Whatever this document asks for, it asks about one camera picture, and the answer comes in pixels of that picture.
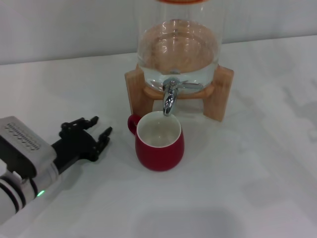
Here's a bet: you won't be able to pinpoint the chrome dispenser faucet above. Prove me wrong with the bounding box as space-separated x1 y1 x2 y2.
162 77 204 117

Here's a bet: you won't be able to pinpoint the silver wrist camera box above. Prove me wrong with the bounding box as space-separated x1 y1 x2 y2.
0 116 57 179

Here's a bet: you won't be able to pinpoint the red ceramic cup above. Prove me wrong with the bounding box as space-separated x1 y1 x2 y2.
127 111 185 172

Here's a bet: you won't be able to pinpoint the wooden dispenser stand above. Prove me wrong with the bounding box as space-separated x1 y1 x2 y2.
124 65 235 122

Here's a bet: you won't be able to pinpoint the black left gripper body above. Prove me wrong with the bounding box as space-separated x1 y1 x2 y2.
51 129 97 174

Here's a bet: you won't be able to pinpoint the clear glass water dispenser jar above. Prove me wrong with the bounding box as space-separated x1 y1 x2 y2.
137 0 221 91

